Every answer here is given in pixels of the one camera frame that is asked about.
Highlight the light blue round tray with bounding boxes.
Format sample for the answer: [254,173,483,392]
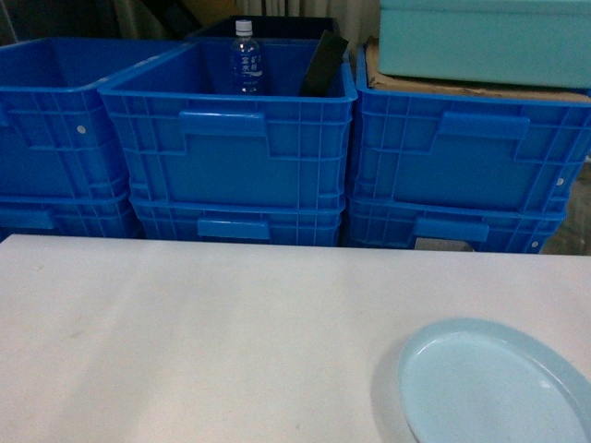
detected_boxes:
[398,318,590,442]

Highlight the blue crate bottom centre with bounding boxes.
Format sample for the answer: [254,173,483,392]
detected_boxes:
[130,197,345,246]

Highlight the blue crate bottom right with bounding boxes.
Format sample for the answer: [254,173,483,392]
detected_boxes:
[342,198,566,254]

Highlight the blue crate top centre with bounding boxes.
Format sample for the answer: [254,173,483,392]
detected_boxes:
[99,38,356,211]

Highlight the black flat panel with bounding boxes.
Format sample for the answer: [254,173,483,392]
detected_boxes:
[298,30,348,97]

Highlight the clear water bottle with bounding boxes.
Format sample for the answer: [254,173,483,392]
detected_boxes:
[230,19,264,95]

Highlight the blue crate top right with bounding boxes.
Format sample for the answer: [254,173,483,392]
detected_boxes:
[348,47,590,213]

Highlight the dark blue rear crate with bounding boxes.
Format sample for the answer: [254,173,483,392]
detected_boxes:
[186,15,348,42]

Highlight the white work table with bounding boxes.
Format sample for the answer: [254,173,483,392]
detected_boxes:
[1,235,590,442]

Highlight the blue crate bottom left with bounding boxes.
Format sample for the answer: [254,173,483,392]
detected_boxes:
[1,194,144,239]

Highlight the blue crate top left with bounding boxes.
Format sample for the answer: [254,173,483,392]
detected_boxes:
[1,37,180,200]

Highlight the teal foam box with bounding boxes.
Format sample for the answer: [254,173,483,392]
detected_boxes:
[379,1,590,90]

